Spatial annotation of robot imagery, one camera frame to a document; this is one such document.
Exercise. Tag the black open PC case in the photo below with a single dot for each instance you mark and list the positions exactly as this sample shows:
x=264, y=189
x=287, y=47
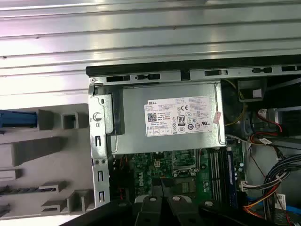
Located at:
x=141, y=70

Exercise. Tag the grey parts rack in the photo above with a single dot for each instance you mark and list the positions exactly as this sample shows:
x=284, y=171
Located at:
x=47, y=169

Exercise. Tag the CPU socket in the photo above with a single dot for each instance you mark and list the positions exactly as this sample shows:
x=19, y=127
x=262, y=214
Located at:
x=187, y=160

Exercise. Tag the metal socket cover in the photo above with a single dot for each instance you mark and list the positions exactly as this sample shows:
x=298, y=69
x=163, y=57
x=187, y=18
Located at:
x=185, y=173

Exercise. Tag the silver optical drive cage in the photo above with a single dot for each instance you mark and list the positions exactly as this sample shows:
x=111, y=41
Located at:
x=277, y=117

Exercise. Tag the chipset heat sink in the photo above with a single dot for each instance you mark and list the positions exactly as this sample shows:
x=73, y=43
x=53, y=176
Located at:
x=188, y=187

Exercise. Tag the blue RAM stick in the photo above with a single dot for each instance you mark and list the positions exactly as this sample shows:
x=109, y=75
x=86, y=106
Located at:
x=232, y=179

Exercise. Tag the hard disk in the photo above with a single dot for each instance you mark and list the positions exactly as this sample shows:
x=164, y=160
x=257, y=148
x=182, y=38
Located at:
x=16, y=118

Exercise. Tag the RAM slot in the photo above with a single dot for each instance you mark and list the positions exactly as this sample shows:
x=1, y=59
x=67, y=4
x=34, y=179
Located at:
x=223, y=174
x=211, y=174
x=217, y=174

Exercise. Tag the green motherboard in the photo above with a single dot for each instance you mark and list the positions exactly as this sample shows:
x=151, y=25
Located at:
x=204, y=181

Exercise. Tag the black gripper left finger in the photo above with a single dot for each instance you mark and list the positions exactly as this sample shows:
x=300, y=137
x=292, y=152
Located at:
x=150, y=212

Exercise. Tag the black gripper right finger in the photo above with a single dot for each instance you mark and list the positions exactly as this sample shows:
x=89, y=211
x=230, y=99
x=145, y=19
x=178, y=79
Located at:
x=183, y=214

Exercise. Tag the black case fan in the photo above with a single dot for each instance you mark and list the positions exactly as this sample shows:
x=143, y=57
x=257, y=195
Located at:
x=120, y=179

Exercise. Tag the silver power supply unit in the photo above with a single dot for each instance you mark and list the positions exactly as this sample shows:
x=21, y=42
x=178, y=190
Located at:
x=136, y=117

